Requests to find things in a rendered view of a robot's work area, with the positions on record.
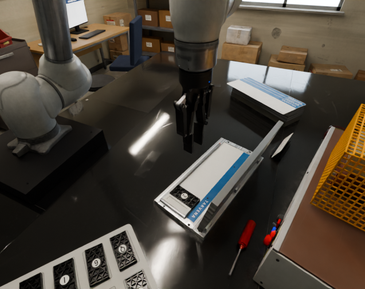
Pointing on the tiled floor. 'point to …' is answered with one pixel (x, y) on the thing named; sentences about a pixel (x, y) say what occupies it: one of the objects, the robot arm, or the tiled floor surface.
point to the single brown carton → (330, 70)
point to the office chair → (125, 65)
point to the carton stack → (120, 18)
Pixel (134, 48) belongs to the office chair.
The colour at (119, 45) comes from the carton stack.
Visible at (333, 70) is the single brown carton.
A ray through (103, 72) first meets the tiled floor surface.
